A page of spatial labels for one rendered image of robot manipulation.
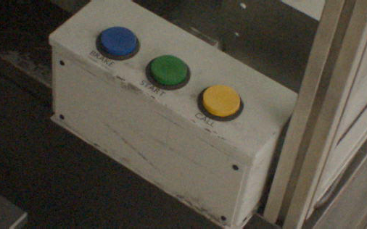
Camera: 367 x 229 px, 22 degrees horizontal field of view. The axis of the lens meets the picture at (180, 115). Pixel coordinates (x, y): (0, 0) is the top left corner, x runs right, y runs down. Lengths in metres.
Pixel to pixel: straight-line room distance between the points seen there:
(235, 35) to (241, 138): 0.26
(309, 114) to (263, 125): 0.06
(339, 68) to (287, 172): 0.18
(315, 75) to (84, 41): 0.28
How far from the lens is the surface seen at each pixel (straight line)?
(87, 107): 1.11
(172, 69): 1.03
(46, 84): 1.22
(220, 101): 1.00
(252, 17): 1.19
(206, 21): 1.31
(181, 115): 1.00
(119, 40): 1.05
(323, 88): 0.94
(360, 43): 0.87
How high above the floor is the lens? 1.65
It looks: 49 degrees down
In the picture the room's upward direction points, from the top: 9 degrees clockwise
